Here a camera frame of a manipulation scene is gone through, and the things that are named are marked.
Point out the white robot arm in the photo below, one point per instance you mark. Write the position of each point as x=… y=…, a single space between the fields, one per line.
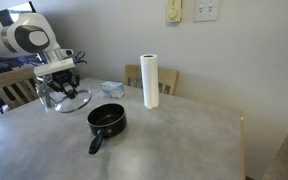
x=32 y=34

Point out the white light switch plate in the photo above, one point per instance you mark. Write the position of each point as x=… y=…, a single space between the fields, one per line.
x=206 y=10

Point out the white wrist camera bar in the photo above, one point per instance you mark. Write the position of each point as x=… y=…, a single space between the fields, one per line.
x=54 y=67

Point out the white paper towel roll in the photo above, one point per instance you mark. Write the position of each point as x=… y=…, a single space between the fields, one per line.
x=149 y=73

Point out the black pot with handle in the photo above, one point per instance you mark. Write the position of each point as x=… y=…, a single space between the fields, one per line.
x=105 y=121

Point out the blue tissue box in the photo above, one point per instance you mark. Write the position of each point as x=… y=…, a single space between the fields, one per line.
x=113 y=89

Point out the beige thermostat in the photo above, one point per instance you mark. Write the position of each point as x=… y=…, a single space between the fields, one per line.
x=174 y=11

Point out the wooden chair by wall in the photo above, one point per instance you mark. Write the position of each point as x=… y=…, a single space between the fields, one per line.
x=167 y=78

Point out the glass jar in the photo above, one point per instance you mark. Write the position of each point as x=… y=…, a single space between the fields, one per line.
x=43 y=91

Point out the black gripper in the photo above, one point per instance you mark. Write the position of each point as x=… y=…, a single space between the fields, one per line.
x=60 y=78

